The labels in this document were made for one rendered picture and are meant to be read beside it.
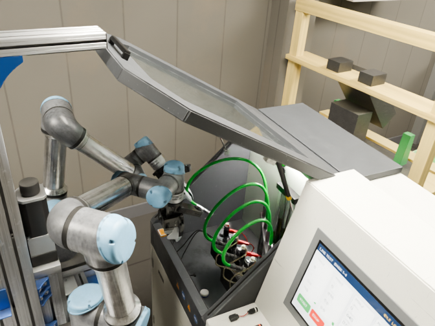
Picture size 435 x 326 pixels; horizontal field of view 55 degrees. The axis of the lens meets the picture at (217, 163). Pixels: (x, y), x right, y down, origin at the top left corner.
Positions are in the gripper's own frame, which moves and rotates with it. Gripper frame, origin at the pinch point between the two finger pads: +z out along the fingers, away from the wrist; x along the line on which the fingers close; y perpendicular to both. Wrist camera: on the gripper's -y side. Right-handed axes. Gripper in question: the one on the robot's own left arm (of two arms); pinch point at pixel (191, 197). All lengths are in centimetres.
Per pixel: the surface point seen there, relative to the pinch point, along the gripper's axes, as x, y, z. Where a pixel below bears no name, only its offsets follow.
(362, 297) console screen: 63, -50, 43
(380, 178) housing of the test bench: 10, -73, 35
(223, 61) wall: -168, -25, -45
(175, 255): 6.8, 22.1, 17.1
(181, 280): 19.6, 20.0, 24.3
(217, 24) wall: -157, -40, -70
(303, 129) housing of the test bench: -20, -58, 7
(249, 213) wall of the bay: -38, -5, 33
